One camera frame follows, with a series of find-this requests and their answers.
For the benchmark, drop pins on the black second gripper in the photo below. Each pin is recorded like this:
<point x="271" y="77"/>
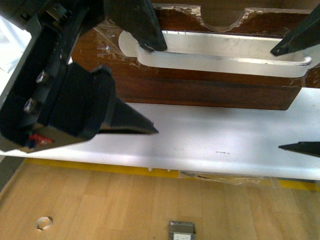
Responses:
<point x="49" y="101"/>

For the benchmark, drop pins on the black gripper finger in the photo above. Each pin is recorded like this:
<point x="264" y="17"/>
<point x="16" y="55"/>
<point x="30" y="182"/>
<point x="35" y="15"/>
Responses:
<point x="310" y="148"/>
<point x="126" y="120"/>

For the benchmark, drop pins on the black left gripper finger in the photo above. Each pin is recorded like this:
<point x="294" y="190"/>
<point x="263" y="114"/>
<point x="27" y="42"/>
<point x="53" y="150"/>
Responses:
<point x="137" y="17"/>

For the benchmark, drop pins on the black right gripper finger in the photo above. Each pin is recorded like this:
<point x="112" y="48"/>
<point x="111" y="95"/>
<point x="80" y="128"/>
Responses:
<point x="305" y="35"/>

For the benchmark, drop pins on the dark wooden drawer cabinet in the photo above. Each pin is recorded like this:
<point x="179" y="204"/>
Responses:
<point x="229" y="90"/>

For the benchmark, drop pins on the clear plastic sheet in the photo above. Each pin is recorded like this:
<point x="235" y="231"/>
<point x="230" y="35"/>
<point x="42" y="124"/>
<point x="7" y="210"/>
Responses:
<point x="234" y="179"/>

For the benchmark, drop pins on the metal floor outlet plate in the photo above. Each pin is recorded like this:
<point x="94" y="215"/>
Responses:
<point x="179" y="230"/>

